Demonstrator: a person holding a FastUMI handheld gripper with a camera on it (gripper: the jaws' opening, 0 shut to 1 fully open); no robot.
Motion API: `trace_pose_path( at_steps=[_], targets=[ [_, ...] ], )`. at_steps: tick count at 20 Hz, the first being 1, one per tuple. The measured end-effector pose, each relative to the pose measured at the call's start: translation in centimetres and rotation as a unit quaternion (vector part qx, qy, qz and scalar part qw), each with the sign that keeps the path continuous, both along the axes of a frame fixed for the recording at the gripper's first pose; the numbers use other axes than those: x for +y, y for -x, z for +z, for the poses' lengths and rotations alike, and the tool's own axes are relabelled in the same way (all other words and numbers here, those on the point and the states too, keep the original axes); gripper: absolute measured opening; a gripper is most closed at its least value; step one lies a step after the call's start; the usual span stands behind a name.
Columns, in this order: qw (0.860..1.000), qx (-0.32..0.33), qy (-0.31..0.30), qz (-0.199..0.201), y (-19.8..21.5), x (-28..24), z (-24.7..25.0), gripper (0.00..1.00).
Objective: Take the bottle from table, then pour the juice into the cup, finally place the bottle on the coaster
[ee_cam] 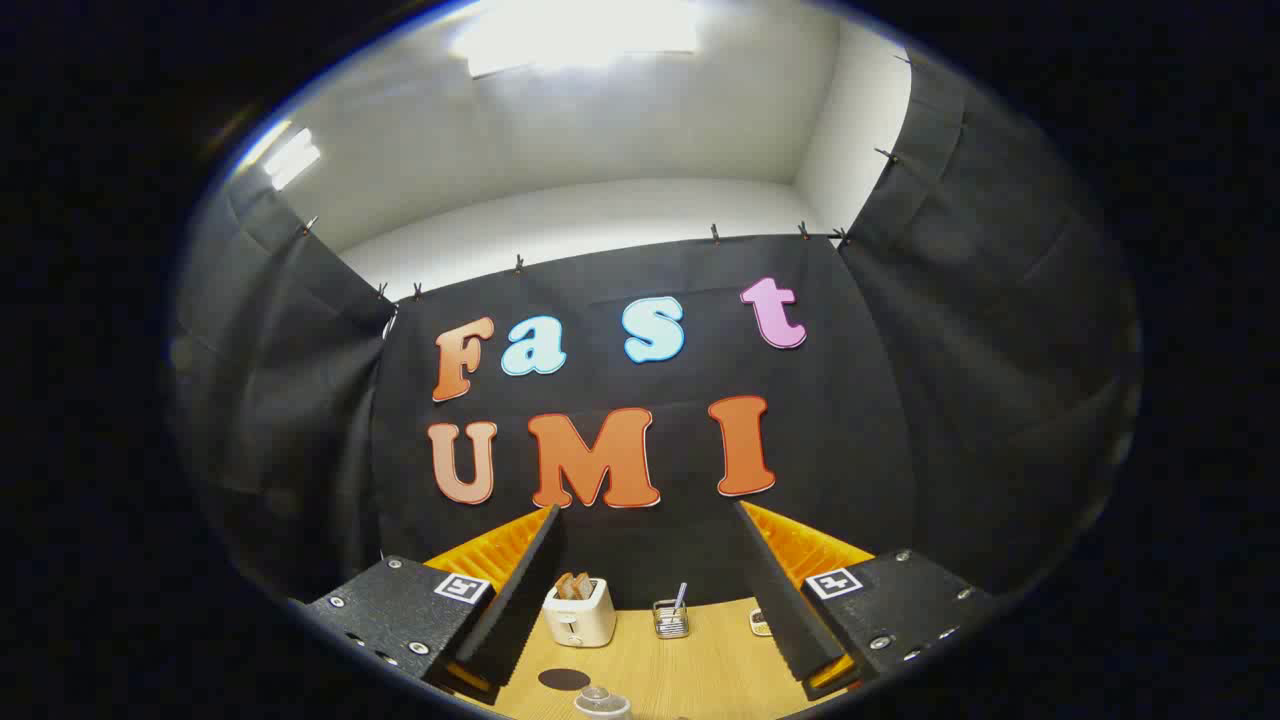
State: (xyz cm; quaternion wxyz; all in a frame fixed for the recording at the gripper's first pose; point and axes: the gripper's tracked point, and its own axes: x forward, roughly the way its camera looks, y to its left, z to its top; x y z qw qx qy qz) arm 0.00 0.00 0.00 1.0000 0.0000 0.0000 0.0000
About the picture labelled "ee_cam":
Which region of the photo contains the black backdrop cloth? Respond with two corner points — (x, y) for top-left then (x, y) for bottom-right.
(170, 45), (1141, 611)

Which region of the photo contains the wooden table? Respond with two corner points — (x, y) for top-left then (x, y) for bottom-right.
(480, 597), (836, 720)

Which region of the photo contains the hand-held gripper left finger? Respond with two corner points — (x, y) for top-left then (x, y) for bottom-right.
(295, 505), (566, 706)

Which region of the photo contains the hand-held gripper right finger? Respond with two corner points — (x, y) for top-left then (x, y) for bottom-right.
(733, 498), (1001, 703)

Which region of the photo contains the ceiling light panel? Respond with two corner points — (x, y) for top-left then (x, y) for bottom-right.
(262, 127), (323, 191)
(450, 0), (701, 79)

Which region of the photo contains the clear juice bottle green label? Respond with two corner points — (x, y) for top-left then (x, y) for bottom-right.
(573, 686), (633, 720)

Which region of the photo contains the white toaster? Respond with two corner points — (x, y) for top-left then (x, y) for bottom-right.
(543, 572), (618, 649)

